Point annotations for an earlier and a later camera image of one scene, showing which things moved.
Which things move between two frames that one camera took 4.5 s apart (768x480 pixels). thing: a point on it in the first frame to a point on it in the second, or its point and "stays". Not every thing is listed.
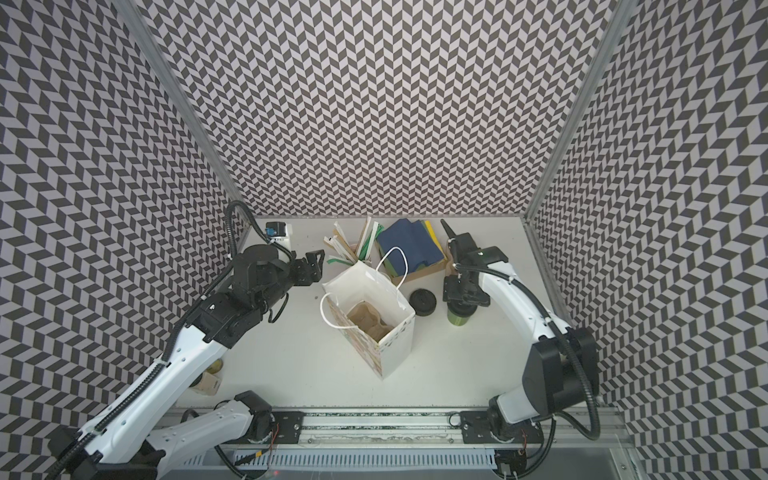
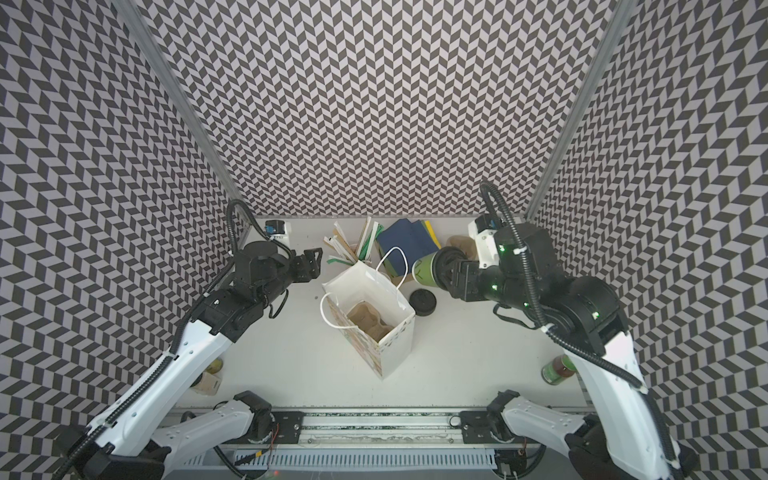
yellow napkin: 428,224 stays
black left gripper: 306,278 stays
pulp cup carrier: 366,319 stays
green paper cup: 458,314 to 422,270
